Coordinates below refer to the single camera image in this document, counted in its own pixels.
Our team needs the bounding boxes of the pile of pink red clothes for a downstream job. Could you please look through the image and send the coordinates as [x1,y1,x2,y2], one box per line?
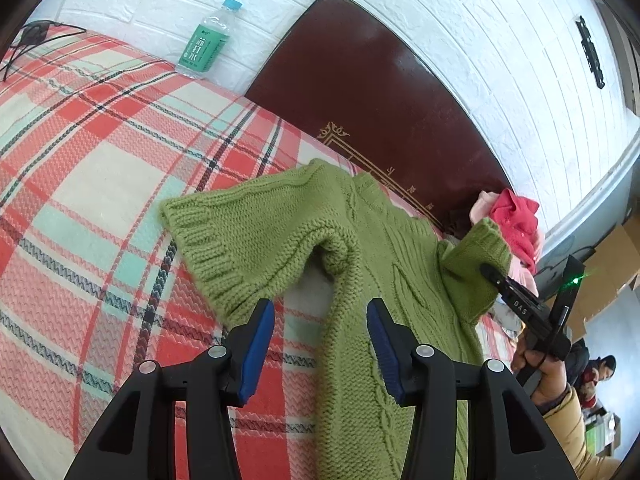
[467,188,547,298]

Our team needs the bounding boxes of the person's right hand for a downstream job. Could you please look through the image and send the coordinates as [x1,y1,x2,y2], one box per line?
[513,332,571,407]

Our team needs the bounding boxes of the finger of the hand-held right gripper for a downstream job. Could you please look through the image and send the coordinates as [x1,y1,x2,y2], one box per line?
[479,261,547,319]

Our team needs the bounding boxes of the stack of green books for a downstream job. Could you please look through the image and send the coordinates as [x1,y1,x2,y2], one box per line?
[584,411,622,457]

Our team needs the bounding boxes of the person's right forearm tan sleeve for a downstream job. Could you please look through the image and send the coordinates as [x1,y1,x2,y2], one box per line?
[541,383,623,480]

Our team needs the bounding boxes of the black cable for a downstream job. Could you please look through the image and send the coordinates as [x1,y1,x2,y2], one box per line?
[0,19,87,82]

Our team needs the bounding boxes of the green label water bottle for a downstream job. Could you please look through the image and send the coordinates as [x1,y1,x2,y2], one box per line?
[175,0,244,80]

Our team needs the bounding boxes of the black wall bracket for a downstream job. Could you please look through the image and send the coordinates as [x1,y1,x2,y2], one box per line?
[574,14,606,91]

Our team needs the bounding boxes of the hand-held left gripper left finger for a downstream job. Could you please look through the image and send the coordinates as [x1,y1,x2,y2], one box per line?
[64,298,276,480]

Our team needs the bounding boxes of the red plaid blanket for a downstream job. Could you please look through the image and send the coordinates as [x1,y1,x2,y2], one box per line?
[0,30,526,480]

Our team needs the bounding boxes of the cardboard box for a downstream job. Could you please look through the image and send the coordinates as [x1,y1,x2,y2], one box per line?
[564,220,640,342]

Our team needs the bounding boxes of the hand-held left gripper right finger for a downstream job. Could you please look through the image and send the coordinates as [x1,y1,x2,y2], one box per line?
[366,297,567,480]

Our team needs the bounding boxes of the dark red headboard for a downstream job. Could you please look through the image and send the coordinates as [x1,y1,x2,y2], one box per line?
[243,0,512,233]

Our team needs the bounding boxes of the green knit sweater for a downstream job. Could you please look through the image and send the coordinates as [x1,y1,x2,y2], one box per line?
[158,158,514,480]

